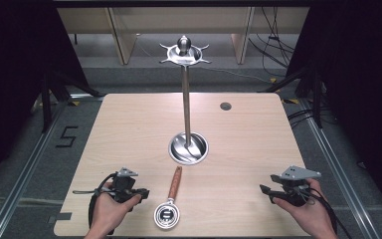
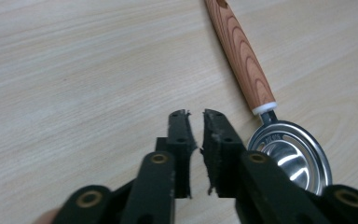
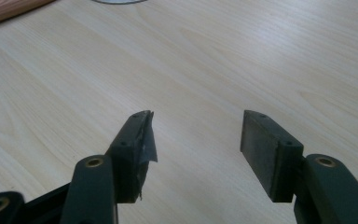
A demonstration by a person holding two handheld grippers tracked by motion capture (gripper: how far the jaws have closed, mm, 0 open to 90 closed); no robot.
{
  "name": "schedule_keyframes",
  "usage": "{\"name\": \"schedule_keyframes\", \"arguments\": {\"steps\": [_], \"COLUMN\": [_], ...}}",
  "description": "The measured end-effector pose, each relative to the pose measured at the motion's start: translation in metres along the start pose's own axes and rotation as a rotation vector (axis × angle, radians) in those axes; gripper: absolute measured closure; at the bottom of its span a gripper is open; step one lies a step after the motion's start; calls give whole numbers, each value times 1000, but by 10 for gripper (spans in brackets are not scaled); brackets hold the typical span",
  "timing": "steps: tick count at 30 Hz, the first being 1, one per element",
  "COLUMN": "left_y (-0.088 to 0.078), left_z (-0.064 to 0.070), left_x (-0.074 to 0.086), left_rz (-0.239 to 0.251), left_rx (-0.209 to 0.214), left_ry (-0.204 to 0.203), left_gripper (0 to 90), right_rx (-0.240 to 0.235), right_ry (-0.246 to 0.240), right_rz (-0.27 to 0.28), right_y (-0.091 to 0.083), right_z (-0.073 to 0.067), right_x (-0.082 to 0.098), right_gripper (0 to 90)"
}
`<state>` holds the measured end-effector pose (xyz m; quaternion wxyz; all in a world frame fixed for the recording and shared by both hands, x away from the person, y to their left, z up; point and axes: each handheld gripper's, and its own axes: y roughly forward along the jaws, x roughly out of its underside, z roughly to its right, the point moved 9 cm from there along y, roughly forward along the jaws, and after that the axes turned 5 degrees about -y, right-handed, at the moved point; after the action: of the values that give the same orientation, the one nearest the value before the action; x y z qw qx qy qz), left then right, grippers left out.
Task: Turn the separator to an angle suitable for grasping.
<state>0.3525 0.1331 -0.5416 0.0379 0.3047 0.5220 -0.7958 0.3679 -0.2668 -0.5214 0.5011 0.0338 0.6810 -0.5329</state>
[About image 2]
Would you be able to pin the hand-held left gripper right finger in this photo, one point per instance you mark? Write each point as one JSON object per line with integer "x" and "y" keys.
{"x": 219, "y": 155}

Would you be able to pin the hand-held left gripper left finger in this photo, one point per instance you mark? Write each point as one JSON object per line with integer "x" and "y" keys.
{"x": 180, "y": 146}

